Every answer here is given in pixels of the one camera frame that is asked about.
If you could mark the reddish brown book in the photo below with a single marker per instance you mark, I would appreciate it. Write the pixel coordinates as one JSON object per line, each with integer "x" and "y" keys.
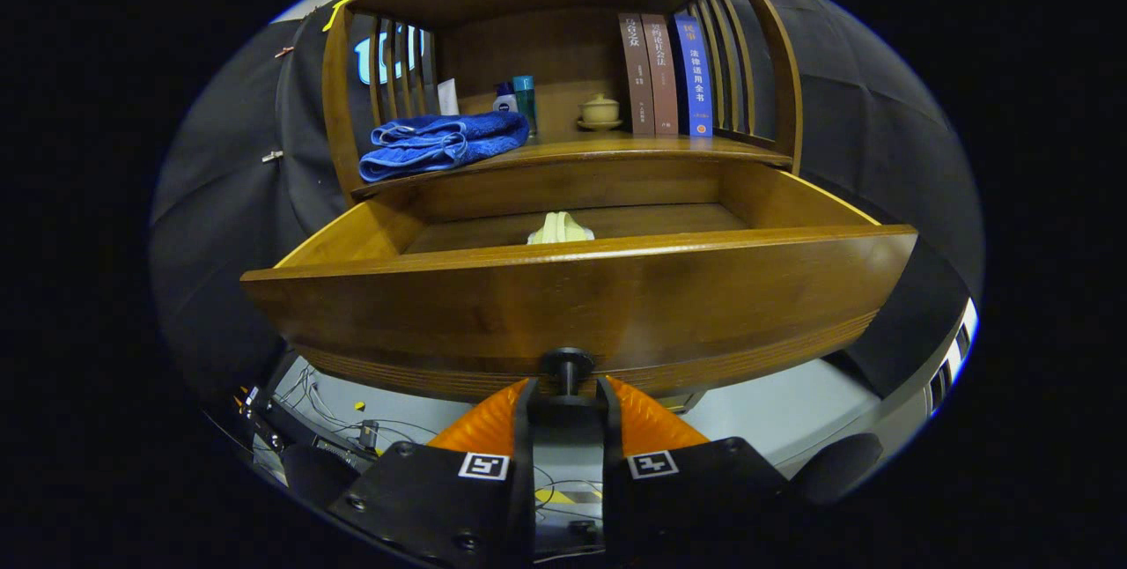
{"x": 662, "y": 76}

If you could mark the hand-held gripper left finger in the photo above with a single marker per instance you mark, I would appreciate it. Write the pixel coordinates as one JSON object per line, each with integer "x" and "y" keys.
{"x": 526, "y": 481}

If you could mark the dark round object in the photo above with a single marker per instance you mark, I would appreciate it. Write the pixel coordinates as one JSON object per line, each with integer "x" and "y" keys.
{"x": 836, "y": 466}

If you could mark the wooden countertop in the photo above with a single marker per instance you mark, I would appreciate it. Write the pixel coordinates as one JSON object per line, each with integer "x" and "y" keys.
{"x": 616, "y": 146}

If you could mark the blue folded towel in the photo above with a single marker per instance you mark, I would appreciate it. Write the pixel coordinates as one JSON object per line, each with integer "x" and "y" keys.
{"x": 440, "y": 142}

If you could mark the white tube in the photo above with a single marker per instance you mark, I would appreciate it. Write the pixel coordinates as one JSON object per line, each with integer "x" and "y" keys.
{"x": 448, "y": 98}

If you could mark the beige saucer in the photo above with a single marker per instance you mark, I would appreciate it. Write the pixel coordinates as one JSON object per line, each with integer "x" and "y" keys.
{"x": 600, "y": 124}

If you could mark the blue book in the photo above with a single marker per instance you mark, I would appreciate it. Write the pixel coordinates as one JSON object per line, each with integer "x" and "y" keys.
{"x": 696, "y": 76}

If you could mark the beige lidded tea cup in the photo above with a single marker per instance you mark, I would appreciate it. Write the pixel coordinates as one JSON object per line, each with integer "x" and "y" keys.
{"x": 600, "y": 108}

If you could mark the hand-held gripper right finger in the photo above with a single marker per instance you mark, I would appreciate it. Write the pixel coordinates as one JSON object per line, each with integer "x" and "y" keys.
{"x": 609, "y": 481}

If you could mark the brown wooden drawer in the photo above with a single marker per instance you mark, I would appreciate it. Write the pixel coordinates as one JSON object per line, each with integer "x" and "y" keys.
{"x": 572, "y": 305}

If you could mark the small black adapter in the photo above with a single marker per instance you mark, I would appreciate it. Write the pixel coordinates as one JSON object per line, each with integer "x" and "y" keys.
{"x": 369, "y": 434}

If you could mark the white and blue bottle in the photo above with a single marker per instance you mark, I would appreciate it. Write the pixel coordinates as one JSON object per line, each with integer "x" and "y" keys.
{"x": 504, "y": 100}

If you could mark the teal bottle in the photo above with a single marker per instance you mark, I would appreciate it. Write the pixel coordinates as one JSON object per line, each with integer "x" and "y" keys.
{"x": 526, "y": 102}

